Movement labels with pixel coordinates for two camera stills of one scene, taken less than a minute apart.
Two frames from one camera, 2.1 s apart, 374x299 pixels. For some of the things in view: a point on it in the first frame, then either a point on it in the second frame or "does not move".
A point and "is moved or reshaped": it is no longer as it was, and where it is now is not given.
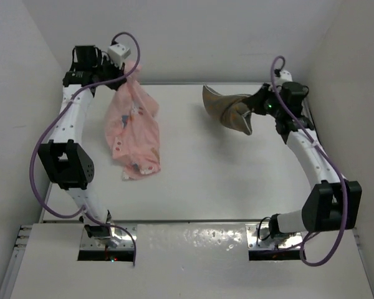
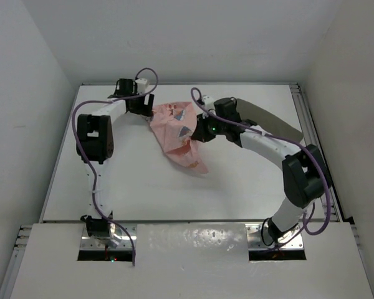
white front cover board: [196, 261] does not move
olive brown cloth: [231, 109] is moved or reshaped
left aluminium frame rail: [14, 266] does not move
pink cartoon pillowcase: [130, 128] to [173, 123]
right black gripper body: [254, 103] to [198, 131]
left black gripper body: [109, 70] to [139, 106]
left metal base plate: [121, 238] does not move
